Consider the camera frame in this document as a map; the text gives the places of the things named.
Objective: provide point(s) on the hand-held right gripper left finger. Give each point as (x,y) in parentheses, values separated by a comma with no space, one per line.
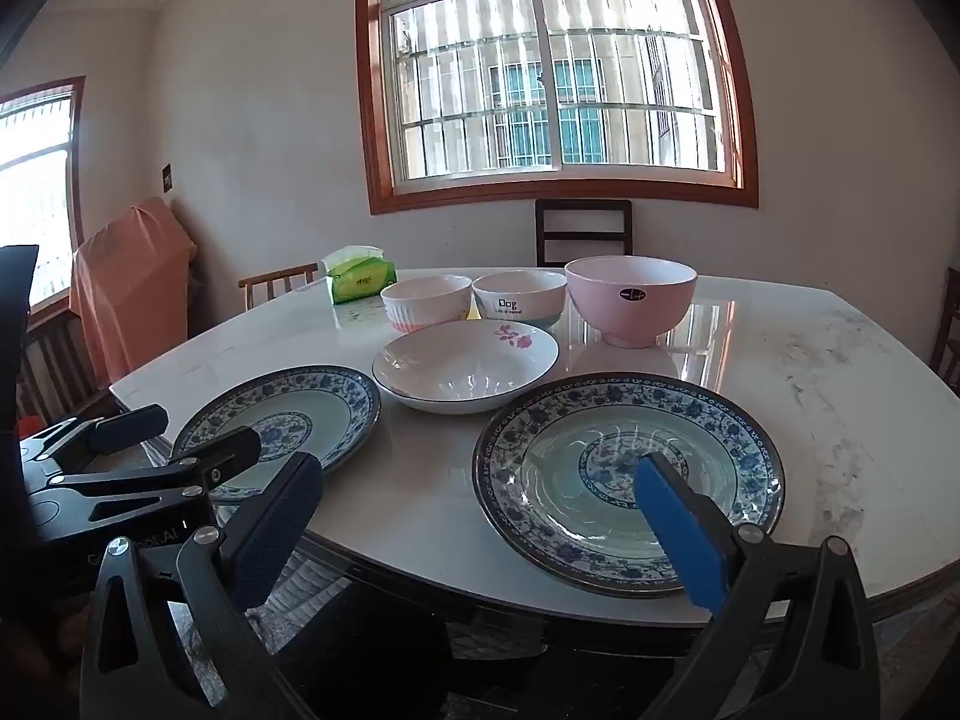
(274,532)

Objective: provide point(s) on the white floral deep plate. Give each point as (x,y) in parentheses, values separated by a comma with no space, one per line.
(457,367)

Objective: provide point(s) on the light wooden chair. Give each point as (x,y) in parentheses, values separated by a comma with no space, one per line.
(277,277)

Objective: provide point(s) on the orange cloth cover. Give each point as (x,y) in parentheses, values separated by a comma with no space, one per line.
(135,292)

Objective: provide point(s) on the dark wooden bench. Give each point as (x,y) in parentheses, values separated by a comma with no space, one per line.
(60,360)

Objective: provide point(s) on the small wooden framed window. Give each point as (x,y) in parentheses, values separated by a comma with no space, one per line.
(78,165)

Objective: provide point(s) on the white ribbed bowl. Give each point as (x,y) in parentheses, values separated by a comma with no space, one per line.
(424,311)

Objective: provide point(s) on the green tissue pack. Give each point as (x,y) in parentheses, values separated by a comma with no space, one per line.
(360,281)

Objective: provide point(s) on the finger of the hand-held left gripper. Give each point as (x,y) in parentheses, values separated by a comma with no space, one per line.
(217,457)
(127,424)

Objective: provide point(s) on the small blue patterned plate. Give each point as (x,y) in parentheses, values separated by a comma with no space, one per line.
(315,405)

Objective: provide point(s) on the pink bowl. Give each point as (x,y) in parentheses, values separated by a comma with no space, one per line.
(630,307)

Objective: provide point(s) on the dark wooden chair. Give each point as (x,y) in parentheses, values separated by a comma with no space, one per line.
(581,208)
(949,330)

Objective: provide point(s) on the large wooden framed window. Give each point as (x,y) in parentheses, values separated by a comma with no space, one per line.
(373,127)

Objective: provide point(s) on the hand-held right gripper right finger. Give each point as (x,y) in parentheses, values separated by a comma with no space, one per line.
(679,532)

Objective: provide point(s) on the large blue patterned plate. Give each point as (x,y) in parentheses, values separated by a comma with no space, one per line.
(570,480)

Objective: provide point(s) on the white bowl with blue band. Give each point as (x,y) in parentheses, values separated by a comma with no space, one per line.
(517,300)

